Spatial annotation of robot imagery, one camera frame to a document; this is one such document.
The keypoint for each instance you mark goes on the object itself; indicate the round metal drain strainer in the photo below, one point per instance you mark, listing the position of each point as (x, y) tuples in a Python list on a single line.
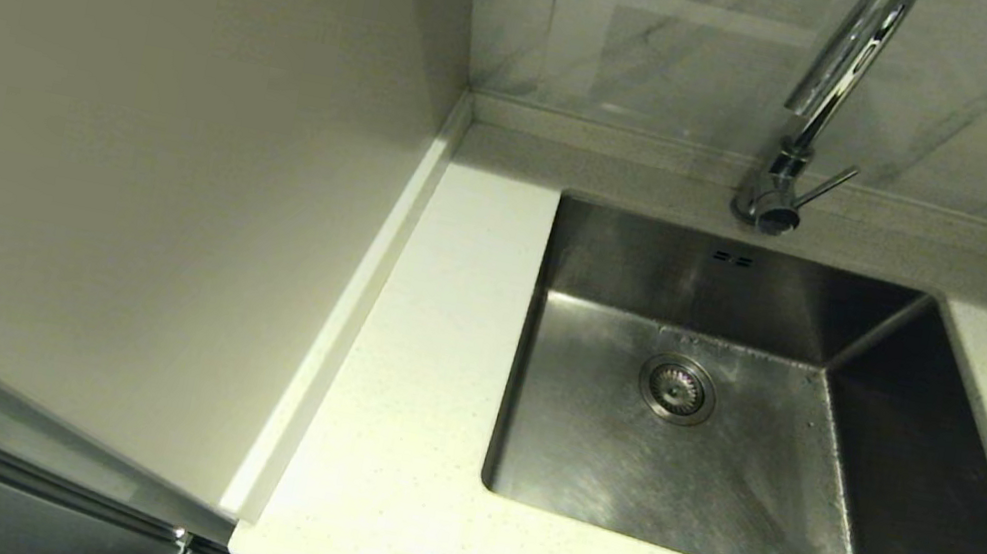
[(678, 389)]

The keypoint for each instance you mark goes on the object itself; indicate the metal cabinet trim strip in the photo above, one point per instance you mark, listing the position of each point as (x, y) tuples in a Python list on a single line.
[(13, 469)]

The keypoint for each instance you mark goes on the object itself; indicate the tall pale cabinet side panel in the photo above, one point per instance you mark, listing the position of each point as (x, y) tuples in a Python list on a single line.
[(120, 150)]

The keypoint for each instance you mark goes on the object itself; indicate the stainless steel sink basin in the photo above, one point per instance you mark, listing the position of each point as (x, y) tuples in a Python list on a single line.
[(720, 490)]

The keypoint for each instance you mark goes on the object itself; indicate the tall chrome faucet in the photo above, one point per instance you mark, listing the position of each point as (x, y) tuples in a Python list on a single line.
[(847, 55)]

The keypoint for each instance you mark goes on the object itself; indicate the thin chrome faucet lever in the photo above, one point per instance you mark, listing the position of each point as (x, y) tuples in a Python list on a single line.
[(829, 186)]

